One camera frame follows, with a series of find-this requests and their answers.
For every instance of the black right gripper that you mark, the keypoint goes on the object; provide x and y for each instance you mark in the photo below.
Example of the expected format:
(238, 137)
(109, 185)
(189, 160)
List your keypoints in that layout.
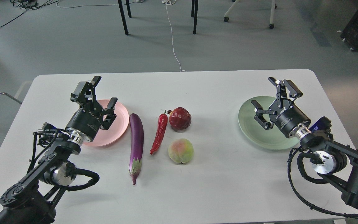
(283, 112)

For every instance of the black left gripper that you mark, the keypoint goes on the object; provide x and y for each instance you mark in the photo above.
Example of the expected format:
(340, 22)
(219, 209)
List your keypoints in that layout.
(92, 115)

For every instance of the purple eggplant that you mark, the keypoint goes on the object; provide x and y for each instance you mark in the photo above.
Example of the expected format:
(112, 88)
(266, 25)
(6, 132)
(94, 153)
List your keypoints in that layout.
(137, 145)

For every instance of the red chili pepper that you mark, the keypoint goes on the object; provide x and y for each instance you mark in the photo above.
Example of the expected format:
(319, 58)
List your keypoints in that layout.
(160, 132)

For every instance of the red pomegranate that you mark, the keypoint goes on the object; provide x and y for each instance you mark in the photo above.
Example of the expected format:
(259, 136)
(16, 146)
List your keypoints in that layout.
(179, 118)

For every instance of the peach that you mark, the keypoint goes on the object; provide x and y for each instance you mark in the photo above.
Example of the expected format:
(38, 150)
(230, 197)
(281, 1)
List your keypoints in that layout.
(181, 151)

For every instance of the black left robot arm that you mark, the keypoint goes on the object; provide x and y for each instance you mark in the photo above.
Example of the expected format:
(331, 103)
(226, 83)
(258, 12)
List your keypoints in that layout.
(32, 200)

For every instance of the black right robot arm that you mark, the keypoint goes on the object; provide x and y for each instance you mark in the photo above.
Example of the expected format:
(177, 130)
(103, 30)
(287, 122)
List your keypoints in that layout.
(320, 159)

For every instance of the green plate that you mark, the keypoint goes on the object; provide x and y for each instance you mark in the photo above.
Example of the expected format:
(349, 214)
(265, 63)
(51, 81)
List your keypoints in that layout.
(271, 139)

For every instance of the pink plate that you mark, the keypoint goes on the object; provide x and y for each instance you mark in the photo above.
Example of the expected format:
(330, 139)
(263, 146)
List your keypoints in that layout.
(105, 137)

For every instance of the white rolling chair base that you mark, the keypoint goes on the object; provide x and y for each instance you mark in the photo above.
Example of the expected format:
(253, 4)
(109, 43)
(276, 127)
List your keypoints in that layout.
(272, 12)

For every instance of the black table legs left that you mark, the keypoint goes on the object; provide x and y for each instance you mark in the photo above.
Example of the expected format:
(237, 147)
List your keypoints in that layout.
(122, 13)

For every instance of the black table legs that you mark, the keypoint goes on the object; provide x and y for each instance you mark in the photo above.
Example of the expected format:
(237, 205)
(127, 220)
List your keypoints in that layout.
(194, 14)
(122, 13)

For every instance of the black table legs right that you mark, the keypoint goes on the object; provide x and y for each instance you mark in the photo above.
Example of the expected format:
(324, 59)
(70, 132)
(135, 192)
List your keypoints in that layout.
(194, 14)

